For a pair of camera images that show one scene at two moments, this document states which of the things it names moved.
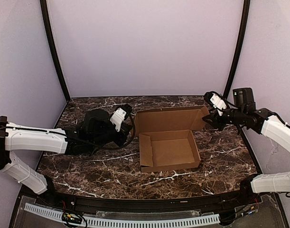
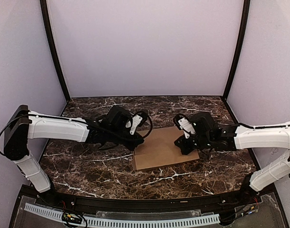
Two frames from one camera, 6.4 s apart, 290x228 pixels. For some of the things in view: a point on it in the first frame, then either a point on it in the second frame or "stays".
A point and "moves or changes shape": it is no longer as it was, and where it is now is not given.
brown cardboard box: (166, 137) moves or changes shape
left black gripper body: (125, 129) -> (132, 138)
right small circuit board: (241, 211) stays
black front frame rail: (146, 206) stays
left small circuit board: (71, 218) stays
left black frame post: (45, 13) stays
